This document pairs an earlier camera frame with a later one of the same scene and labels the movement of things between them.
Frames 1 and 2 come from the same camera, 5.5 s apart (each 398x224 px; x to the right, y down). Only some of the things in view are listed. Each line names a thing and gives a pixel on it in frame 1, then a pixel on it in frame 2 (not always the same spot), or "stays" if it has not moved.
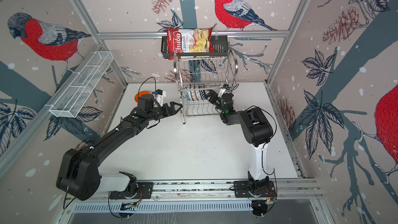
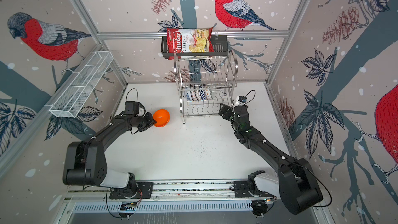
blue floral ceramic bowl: (188, 96) stays
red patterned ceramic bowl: (193, 95) stays
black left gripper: (172, 111) to (151, 121)
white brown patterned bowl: (197, 94) stays
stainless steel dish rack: (196, 75) stays
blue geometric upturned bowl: (202, 94) stays
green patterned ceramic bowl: (205, 93) stays
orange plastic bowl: (140, 94) to (162, 117)
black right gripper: (213, 95) to (229, 111)
